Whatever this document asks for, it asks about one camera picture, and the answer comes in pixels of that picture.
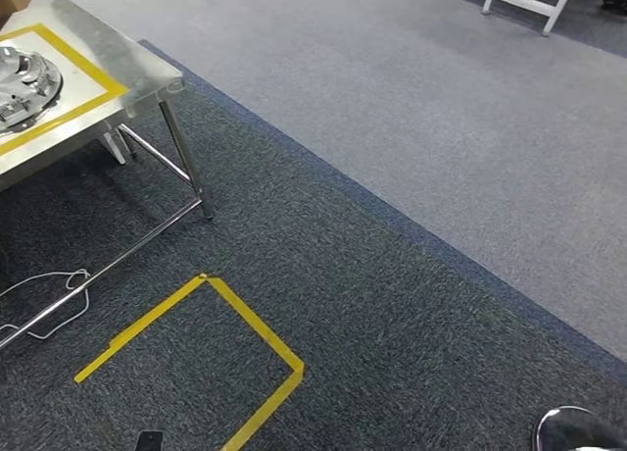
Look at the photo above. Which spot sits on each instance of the silver plastic wheel cover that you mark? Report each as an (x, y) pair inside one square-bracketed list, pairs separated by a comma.
[(24, 87)]

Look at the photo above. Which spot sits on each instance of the steel workbench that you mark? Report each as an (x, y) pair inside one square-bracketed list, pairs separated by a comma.
[(118, 58)]

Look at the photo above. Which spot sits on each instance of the person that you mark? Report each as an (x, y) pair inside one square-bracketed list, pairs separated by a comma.
[(616, 2)]

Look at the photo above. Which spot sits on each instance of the white wooden frame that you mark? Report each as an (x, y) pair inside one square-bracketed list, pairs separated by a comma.
[(524, 3)]

